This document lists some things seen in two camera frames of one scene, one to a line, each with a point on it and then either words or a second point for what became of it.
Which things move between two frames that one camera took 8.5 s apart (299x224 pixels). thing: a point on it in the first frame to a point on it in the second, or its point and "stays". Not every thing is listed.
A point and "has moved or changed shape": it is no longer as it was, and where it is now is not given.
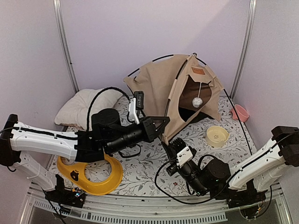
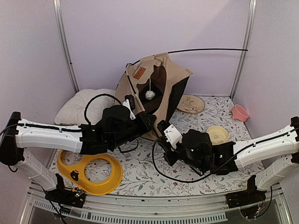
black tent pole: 227,94 to 197,49
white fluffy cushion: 74,111 stays
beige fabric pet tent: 180,88 has moved or changed shape
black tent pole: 178,75 to 128,76
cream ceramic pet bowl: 217,136 stays
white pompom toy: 197,101 to 150,94
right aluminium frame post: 253,8 stays
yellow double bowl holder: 75,171 stays
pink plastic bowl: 243,115 stays
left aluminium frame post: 58,10 stays
